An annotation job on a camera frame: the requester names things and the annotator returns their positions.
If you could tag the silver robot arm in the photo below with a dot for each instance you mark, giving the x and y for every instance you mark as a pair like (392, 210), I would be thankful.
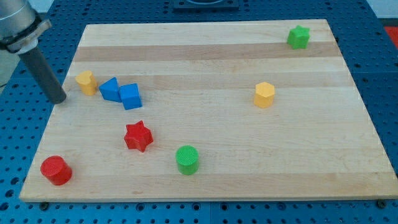
(21, 26)

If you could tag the yellow hexagon block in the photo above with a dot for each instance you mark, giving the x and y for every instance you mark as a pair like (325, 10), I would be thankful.
(264, 94)

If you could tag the blue cube block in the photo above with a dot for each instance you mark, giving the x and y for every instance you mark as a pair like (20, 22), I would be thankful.
(130, 96)

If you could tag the yellow heart block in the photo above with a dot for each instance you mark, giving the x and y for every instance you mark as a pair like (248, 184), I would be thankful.
(87, 83)

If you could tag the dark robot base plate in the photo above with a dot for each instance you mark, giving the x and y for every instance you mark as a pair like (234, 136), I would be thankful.
(205, 4)

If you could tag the green cylinder block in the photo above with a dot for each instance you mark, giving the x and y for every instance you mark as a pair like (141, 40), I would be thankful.
(187, 159)

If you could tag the red cylinder block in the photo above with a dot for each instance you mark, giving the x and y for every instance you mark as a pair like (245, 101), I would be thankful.
(56, 170)

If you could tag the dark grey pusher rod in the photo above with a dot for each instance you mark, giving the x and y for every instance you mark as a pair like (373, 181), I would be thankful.
(42, 73)

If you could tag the red star block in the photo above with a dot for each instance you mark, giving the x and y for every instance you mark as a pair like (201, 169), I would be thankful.
(138, 136)

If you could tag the green star block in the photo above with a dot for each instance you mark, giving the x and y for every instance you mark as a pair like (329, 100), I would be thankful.
(298, 37)

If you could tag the blue triangle block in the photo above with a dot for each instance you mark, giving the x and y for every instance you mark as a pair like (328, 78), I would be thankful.
(110, 90)

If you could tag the wooden board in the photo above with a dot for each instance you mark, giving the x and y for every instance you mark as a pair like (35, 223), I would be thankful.
(197, 84)

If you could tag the red object at edge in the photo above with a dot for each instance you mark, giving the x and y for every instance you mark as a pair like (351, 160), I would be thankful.
(392, 32)

